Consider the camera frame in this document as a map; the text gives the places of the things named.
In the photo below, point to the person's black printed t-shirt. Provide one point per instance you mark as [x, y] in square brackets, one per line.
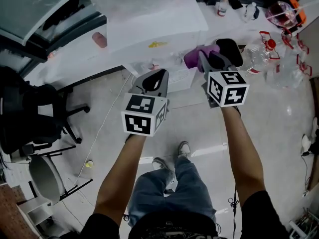
[261, 220]

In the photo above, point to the person's left forearm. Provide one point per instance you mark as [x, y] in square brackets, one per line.
[117, 178]

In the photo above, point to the white water dispenser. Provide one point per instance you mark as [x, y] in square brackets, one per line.
[154, 21]

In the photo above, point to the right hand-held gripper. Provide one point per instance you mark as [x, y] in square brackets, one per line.
[234, 93]

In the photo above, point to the person's right grey white sneaker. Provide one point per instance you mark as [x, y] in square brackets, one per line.
[184, 149]

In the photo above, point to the person's grey white sneaker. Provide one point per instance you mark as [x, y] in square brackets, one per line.
[184, 149]
[162, 165]

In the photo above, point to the pink bottle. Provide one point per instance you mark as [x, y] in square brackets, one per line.
[99, 40]

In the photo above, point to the white raised ledge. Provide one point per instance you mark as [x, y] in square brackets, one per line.
[74, 63]

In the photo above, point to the grey chair with black frame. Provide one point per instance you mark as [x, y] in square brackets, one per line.
[46, 178]

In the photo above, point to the person's left grey white sneaker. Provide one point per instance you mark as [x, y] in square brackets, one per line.
[162, 165]

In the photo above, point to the person's blue jeans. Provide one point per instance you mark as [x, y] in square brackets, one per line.
[187, 188]

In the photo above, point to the white desk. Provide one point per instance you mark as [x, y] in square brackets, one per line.
[37, 211]

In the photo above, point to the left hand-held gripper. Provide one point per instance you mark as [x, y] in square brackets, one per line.
[139, 123]

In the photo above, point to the brown wooden bench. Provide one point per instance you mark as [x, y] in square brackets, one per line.
[314, 96]

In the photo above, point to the purple cleaning cloth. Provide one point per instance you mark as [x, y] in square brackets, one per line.
[194, 58]

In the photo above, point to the black mesh office chair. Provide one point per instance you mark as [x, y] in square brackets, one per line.
[32, 108]

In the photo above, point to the white bottle red label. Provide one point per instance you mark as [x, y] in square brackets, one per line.
[222, 7]

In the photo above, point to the yellow paper cup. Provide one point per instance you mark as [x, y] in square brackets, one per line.
[89, 164]

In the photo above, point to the person's right forearm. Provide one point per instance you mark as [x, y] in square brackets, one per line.
[245, 153]

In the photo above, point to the white waste bin black liner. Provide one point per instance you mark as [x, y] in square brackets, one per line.
[230, 51]

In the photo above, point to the black framed window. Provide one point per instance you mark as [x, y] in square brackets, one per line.
[25, 9]

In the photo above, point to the small clear bottle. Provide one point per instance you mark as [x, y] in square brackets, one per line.
[251, 11]

